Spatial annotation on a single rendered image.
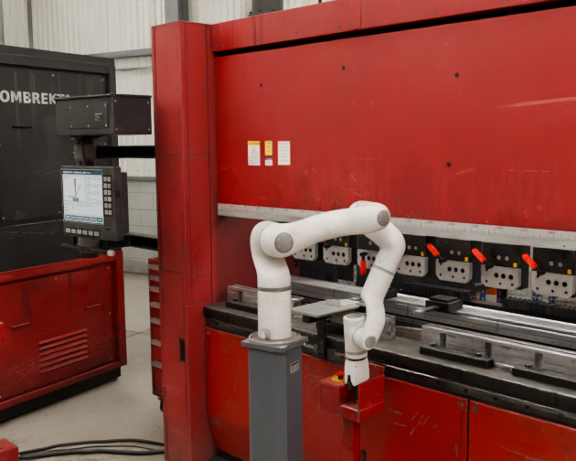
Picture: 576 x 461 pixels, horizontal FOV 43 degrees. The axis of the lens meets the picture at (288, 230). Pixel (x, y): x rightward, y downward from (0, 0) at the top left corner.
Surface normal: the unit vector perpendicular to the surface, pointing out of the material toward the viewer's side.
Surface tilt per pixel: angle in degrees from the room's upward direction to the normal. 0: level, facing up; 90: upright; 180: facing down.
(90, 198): 90
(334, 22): 90
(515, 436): 90
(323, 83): 90
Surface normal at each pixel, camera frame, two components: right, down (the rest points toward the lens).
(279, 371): 0.23, 0.11
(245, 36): -0.72, 0.09
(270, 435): -0.52, 0.11
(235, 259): 0.69, 0.07
